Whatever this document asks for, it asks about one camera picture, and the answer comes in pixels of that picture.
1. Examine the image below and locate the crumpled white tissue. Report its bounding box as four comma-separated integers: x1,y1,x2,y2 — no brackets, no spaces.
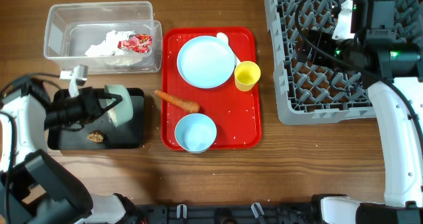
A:
85,30,141,66

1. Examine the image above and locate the clear plastic waste bin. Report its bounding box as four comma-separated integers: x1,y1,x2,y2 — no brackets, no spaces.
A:
44,1,163,74

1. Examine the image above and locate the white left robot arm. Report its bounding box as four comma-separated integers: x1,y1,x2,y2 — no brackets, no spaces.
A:
1,73,145,223

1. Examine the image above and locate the large light blue plate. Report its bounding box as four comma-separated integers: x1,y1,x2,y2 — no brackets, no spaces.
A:
176,36,235,89

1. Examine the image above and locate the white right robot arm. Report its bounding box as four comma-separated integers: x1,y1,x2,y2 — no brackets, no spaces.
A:
298,30,422,223

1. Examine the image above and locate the red plastic tray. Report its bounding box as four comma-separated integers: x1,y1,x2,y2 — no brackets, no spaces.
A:
161,26,262,150

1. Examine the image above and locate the grey dishwasher rack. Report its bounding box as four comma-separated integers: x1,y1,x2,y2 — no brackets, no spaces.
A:
264,0,422,125

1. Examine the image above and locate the small light blue bowl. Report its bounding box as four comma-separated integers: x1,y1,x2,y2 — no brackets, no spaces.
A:
174,113,217,154

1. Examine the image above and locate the yellow plastic cup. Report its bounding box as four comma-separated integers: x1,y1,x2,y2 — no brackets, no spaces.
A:
234,61,261,92

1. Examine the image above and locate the white plastic spoon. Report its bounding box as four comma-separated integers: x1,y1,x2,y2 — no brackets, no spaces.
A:
216,32,241,67

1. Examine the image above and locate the black waste tray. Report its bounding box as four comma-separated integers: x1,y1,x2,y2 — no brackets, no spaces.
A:
47,88,145,150

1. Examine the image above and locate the orange carrot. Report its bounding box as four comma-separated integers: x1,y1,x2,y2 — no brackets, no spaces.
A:
154,90,200,114

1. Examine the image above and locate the green bowl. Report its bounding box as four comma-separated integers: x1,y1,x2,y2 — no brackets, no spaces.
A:
104,85,134,127

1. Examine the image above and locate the red snack wrapper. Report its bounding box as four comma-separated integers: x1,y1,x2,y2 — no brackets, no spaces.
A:
118,34,153,54

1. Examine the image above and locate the brown food scrap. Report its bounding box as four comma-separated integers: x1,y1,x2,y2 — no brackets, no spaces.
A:
87,131,106,143

